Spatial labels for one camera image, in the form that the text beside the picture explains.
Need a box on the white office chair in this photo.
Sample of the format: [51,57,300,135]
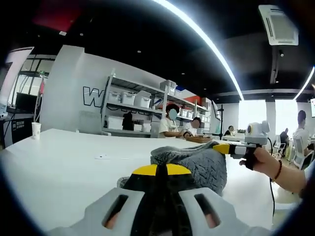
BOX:
[290,136,315,168]

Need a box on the row of white storage bins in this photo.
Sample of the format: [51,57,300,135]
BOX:
[108,80,212,123]

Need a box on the white ceiling air conditioner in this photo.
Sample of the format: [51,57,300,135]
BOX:
[258,4,300,46]

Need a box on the black cabinet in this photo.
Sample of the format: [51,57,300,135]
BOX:
[2,115,35,148]

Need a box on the long ceiling light strip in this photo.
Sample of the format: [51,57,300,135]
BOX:
[152,0,245,101]

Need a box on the black ceiling track light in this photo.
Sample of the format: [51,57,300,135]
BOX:
[270,49,285,84]

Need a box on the grey textured towel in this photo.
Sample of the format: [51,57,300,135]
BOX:
[117,140,227,197]

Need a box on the short ceiling light strip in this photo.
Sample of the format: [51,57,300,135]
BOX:
[295,65,315,101]

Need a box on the black tripod stand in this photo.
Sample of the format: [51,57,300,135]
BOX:
[211,104,225,141]

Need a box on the white paper cup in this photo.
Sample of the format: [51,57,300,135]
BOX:
[31,122,42,140]

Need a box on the person's right hand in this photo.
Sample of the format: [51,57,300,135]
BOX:
[240,148,280,177]

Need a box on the wooden tray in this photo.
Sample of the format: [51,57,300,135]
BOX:
[186,136,213,144]

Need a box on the red ceiling panel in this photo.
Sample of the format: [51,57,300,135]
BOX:
[31,0,82,33]

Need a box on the black monitor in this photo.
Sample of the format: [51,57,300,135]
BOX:
[16,92,38,114]

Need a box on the red bead bracelet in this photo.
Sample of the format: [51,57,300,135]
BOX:
[272,159,283,182]

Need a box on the grey metal shelf rack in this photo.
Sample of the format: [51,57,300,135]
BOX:
[100,70,213,139]

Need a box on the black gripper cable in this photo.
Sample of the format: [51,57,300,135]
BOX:
[267,137,278,218]

